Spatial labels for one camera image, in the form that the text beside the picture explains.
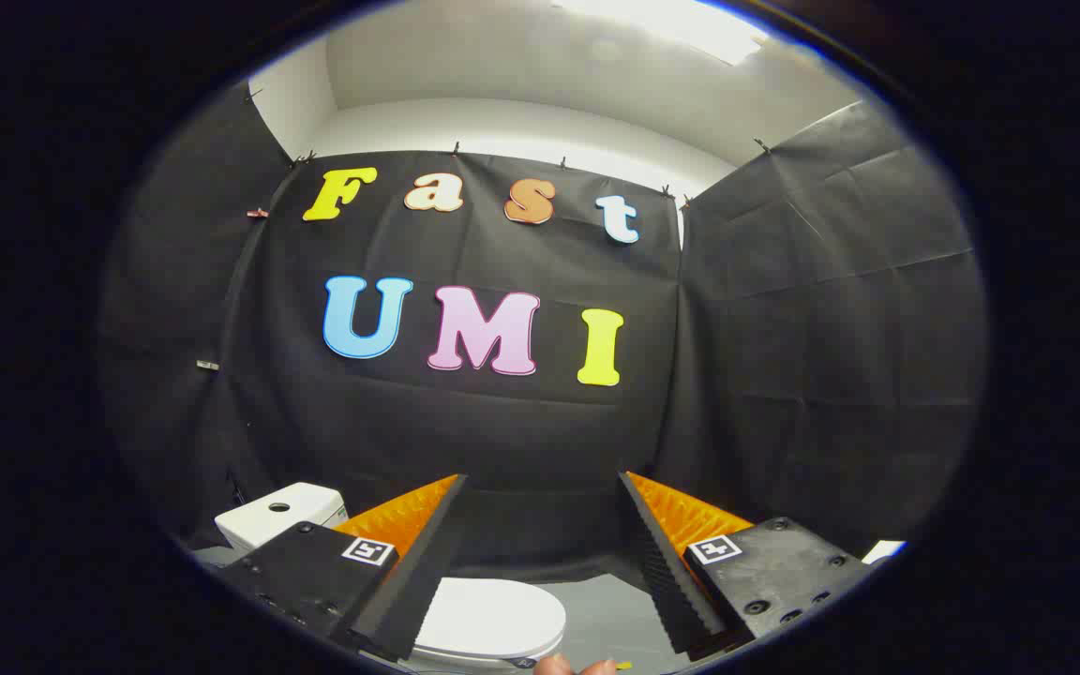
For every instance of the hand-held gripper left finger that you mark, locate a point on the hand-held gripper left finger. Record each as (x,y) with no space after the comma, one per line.
(423,562)

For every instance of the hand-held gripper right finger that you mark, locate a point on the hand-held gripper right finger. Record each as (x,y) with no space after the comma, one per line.
(657,562)

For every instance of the white toilet tank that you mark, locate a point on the white toilet tank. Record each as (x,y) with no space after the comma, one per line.
(268,520)

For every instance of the black backdrop cloth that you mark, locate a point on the black backdrop cloth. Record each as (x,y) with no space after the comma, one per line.
(502,422)

